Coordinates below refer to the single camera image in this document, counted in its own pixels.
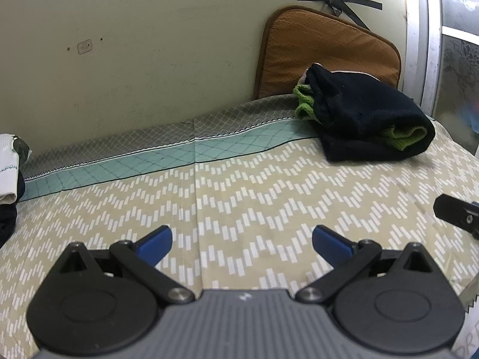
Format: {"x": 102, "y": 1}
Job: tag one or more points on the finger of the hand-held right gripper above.
{"x": 454, "y": 211}

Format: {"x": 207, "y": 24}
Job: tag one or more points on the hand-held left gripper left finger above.
{"x": 155, "y": 245}

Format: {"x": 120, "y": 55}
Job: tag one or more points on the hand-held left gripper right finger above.
{"x": 331, "y": 245}

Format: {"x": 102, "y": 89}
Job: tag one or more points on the navy striped green-lined sweater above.
{"x": 359, "y": 112}

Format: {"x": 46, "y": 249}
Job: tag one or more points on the beige zigzag patterned bedsheet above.
{"x": 243, "y": 194}

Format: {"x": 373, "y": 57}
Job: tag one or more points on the black folded garment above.
{"x": 5, "y": 220}

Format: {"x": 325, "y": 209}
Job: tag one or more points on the white folded shirt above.
{"x": 7, "y": 172}

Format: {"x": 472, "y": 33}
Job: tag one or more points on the aluminium sliding window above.
{"x": 430, "y": 45}

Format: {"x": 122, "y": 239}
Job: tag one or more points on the orange cushion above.
{"x": 318, "y": 41}

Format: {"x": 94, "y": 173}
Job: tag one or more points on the white wall plate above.
{"x": 84, "y": 46}

